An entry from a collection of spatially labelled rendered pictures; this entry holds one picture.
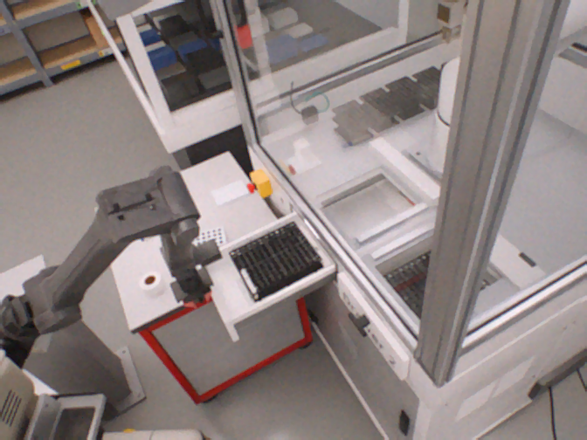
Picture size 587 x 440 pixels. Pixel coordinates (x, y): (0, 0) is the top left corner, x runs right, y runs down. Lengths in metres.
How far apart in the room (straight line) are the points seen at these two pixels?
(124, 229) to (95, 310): 1.99
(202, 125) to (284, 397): 1.21
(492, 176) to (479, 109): 0.08
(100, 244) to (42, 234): 2.52
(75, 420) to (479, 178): 0.89
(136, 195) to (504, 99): 0.48
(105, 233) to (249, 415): 1.50
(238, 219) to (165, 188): 0.96
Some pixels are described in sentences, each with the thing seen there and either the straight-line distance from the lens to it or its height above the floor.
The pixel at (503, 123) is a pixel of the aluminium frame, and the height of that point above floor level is 1.62.
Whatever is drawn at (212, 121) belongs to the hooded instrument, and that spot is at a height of 0.87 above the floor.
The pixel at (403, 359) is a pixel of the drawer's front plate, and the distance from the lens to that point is 1.09.
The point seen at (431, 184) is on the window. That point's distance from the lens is 0.69.
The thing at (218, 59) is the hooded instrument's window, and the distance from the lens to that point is 1.85.
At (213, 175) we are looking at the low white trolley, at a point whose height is 0.76.
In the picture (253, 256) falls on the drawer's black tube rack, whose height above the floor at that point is 0.90.
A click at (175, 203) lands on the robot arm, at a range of 0.67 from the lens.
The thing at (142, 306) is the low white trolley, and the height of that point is 0.76.
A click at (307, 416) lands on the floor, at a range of 2.03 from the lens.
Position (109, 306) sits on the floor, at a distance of 2.60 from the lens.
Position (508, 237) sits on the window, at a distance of 0.74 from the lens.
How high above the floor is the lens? 1.92
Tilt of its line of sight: 47 degrees down
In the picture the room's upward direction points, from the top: 11 degrees counter-clockwise
